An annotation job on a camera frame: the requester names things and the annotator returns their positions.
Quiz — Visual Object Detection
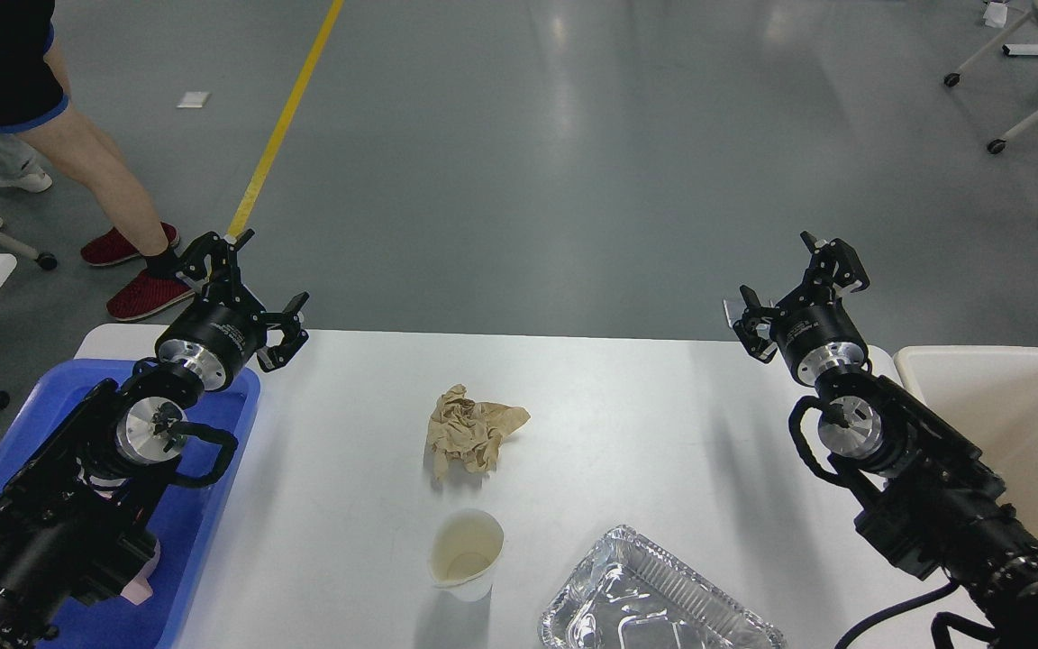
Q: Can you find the beige plastic bin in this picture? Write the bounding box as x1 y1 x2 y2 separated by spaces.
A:
894 345 1038 537

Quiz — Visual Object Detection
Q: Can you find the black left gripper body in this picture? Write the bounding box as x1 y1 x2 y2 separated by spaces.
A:
155 301 267 393

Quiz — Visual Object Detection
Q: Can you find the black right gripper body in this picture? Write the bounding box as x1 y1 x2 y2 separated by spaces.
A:
771 304 870 387

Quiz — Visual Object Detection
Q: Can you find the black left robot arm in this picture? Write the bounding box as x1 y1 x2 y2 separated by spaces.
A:
0 229 309 648

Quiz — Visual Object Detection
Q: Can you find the clear floor plate left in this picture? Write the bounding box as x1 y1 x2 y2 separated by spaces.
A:
723 298 746 330

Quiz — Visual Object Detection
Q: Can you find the crumpled brown paper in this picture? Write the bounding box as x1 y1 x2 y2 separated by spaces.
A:
427 385 530 483

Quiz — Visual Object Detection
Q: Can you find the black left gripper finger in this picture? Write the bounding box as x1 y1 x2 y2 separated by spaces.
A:
176 229 257 310
257 292 310 372

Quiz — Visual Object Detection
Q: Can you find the person in black shorts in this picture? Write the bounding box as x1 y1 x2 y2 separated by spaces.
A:
0 1 191 322

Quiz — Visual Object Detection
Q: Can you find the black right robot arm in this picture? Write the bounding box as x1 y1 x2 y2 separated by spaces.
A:
732 233 1038 648

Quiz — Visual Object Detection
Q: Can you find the blue plastic bin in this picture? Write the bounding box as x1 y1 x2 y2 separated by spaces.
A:
0 359 239 648

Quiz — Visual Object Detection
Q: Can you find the white paper cup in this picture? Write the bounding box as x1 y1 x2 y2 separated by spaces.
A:
428 508 506 603

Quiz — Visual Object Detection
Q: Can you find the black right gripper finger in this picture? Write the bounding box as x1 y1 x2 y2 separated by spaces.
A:
797 233 870 306
733 285 779 364

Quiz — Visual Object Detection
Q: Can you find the aluminium foil tray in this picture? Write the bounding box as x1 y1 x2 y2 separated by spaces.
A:
537 526 787 648

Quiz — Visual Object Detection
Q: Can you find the white chair base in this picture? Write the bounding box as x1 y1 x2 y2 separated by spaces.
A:
940 1 1038 159

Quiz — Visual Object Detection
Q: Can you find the white paper scrap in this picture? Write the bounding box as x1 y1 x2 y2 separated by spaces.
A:
176 91 211 110

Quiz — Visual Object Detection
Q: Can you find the pink mug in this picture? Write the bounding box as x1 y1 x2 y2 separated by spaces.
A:
120 541 161 607

